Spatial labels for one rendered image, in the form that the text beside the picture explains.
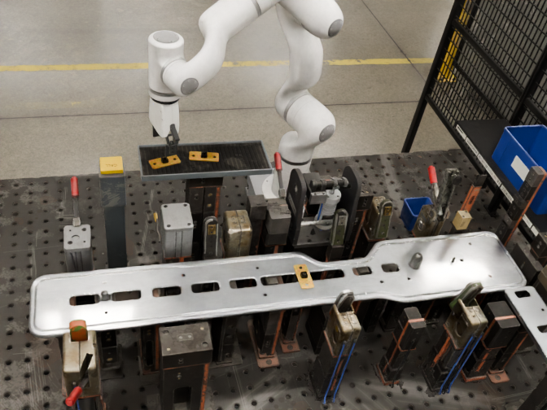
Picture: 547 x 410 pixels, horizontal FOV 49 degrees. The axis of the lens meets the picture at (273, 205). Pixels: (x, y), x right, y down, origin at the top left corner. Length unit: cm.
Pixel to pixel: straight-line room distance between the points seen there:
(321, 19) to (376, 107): 269
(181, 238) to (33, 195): 83
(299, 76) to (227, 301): 70
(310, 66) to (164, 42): 51
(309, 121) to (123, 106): 222
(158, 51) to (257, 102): 266
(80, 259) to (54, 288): 10
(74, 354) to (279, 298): 53
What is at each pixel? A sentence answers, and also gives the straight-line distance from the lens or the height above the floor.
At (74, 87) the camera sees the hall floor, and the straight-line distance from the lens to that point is 417.
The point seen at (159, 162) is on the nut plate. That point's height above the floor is 116.
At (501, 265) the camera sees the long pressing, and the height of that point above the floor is 100.
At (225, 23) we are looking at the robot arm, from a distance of 154.
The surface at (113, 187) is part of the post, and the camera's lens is 174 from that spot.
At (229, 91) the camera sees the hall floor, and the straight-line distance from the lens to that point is 419.
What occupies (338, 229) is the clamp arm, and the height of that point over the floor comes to 104.
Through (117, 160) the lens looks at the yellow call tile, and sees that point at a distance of 174.
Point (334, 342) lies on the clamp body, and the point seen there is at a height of 96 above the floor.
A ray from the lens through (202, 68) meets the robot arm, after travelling 146.
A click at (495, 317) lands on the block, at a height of 98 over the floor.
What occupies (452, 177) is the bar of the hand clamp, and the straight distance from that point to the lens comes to 183.
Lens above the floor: 227
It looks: 43 degrees down
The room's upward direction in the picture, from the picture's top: 10 degrees clockwise
